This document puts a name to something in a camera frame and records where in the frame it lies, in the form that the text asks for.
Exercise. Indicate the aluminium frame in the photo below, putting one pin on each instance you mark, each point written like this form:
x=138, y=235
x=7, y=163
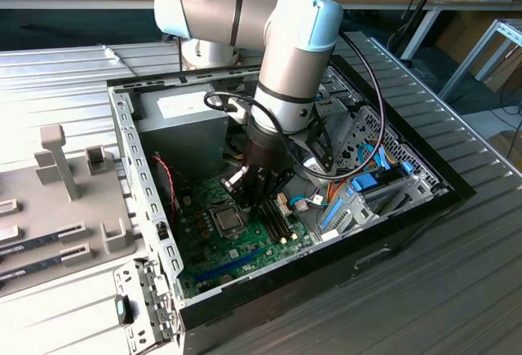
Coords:
x=468, y=62

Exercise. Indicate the long RAM stick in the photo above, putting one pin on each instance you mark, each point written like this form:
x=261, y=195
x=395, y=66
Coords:
x=24, y=245
x=24, y=268

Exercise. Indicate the grey metal disk cage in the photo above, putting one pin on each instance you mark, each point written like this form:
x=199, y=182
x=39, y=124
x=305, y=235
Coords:
x=395, y=200

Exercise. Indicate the white power connector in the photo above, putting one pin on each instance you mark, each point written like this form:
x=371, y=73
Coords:
x=284, y=206

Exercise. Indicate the grey metal drive cage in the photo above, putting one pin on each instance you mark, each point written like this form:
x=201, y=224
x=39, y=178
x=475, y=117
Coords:
x=338, y=106

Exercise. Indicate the black open PC case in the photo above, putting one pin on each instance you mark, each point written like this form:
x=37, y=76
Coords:
x=285, y=302

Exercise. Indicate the grey power supply unit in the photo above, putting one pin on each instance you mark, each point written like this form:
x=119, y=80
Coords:
x=175, y=143

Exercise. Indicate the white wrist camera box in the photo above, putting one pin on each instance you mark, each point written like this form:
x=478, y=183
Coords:
x=312, y=164
x=238, y=110

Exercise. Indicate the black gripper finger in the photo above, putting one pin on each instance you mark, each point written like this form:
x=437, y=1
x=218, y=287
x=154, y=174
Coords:
x=244, y=187
x=273, y=181

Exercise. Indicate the blue plastic rail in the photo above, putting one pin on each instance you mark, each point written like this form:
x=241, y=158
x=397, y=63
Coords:
x=331, y=214

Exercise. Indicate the blue disk carrier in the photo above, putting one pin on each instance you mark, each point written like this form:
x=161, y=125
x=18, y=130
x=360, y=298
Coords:
x=365, y=183

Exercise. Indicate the round coin battery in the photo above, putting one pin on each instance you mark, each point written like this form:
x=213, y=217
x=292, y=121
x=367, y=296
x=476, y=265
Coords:
x=226, y=278

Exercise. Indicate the black teal case latch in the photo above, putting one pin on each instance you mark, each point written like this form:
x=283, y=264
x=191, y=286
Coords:
x=122, y=309

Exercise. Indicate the black RAM slot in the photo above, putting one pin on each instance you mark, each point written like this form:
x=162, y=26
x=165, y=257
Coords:
x=276, y=226
x=280, y=224
x=285, y=222
x=271, y=228

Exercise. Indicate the green motherboard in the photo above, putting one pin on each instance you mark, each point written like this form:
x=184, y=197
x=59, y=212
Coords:
x=244, y=249

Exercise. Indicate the black wrist mount bracket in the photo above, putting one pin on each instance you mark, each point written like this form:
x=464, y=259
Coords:
x=320, y=147

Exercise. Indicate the blue expansion slot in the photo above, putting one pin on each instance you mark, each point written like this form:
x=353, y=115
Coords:
x=228, y=265

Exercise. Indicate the grey rear slot bracket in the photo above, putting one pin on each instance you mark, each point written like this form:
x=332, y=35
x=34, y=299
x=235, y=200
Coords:
x=151, y=298

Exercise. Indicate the grey plastic parts rack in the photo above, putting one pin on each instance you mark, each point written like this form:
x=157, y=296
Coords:
x=81, y=208

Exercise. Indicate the CPU socket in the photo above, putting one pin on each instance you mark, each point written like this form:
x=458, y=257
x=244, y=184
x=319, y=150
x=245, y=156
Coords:
x=226, y=236

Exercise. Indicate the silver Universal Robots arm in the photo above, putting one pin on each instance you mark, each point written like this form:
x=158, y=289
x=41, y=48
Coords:
x=285, y=65

